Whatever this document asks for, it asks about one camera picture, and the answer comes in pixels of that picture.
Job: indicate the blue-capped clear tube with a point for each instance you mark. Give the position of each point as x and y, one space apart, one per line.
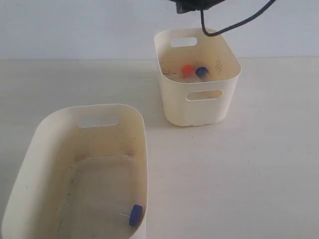
202 74
135 216

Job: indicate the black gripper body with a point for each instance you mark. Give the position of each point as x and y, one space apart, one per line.
184 6

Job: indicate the orange-capped clear tube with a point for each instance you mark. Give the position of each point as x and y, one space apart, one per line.
188 71

